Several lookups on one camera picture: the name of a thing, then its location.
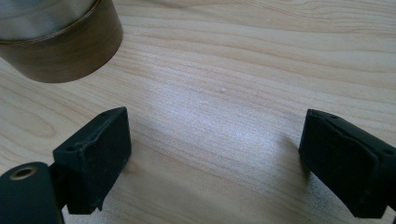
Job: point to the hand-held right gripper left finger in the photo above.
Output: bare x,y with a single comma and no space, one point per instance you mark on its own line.
93,161

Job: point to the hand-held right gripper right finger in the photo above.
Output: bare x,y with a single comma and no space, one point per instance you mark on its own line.
345,161

